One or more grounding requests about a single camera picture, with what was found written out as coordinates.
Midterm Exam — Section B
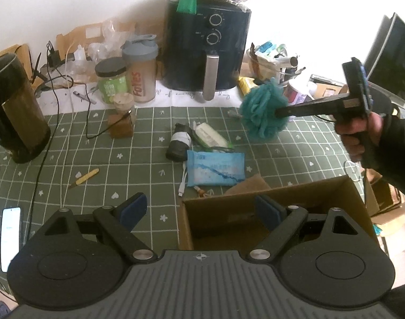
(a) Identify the brown burlap pouch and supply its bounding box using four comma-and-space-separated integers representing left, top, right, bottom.
224, 174, 270, 195

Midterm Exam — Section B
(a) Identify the teal bath loofah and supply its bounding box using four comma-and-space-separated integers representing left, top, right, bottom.
239, 80, 288, 141

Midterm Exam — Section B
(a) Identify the white usb adapter cable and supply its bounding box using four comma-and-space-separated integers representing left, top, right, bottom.
177, 161, 217, 200

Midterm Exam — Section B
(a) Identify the blue wet wipes pack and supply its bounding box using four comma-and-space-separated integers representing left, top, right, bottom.
187, 150, 246, 187

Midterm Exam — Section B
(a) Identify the green white wipes pack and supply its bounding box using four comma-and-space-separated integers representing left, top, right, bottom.
192, 122, 234, 149

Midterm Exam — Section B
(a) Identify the black sleeve forearm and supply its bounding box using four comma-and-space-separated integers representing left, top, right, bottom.
368, 112, 405, 195

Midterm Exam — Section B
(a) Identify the person right hand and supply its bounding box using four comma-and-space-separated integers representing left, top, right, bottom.
334, 112, 385, 163

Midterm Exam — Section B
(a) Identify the white purple canister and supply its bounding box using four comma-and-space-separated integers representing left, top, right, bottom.
284, 79, 317, 105

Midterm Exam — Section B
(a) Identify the black monitor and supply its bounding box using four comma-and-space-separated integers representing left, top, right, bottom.
364, 13, 405, 104

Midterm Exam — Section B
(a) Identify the yellow small tool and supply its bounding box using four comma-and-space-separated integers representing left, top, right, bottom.
68, 169, 99, 189

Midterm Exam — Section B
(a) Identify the cardboard box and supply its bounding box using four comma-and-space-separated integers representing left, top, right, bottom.
178, 174, 376, 256

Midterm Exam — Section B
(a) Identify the green checkered tablecloth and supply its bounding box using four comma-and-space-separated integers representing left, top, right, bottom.
0, 107, 362, 251

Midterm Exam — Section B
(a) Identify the yellow wipes pack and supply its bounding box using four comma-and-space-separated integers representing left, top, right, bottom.
238, 76, 258, 96

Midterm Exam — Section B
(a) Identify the small brown wooden box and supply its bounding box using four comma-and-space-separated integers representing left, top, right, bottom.
107, 109, 136, 139

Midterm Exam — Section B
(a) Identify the smartphone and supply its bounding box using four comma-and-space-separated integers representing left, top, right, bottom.
1, 207, 21, 273

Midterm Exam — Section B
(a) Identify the black air fryer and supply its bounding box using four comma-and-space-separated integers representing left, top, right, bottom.
161, 0, 251, 101

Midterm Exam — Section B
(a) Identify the black electric kettle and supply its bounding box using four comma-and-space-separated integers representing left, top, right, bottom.
0, 53, 51, 163

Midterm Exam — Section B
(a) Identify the green label jar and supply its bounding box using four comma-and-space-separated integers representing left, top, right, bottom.
95, 57, 128, 104

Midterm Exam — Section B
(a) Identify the grey lid shaker bottle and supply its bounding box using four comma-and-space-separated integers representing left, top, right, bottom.
122, 34, 159, 103

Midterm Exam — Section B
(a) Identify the black power cable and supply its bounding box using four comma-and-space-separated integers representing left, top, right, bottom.
22, 49, 73, 246

